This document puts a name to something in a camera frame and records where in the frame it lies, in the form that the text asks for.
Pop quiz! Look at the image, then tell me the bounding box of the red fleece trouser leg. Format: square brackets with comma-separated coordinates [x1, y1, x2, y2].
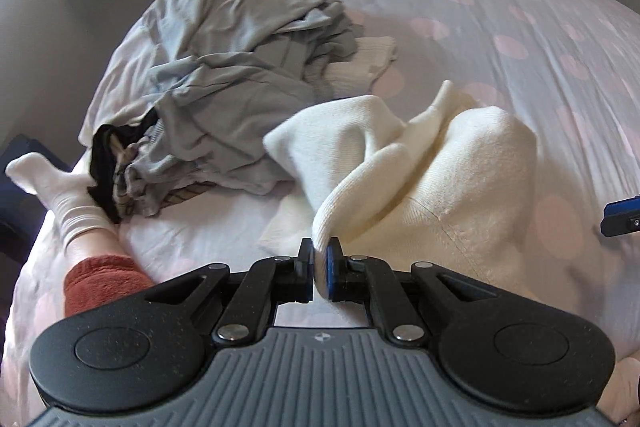
[63, 255, 154, 317]

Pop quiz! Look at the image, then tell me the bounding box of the white ribbed garment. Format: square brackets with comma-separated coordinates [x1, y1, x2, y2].
[322, 37, 398, 100]

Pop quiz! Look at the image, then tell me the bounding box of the pink polka dot bed sheet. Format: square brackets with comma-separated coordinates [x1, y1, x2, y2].
[1, 0, 639, 426]

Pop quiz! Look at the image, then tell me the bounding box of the black plaid garment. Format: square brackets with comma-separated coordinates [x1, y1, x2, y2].
[88, 100, 230, 225]

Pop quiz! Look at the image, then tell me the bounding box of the grey crumpled garment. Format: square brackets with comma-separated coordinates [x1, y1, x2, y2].
[114, 0, 362, 217]

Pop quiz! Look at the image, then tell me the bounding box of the white sock left foot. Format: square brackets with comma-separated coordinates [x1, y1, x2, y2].
[6, 153, 124, 259]

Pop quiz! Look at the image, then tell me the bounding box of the cream knit sweater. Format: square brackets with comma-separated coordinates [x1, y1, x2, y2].
[259, 82, 537, 295]

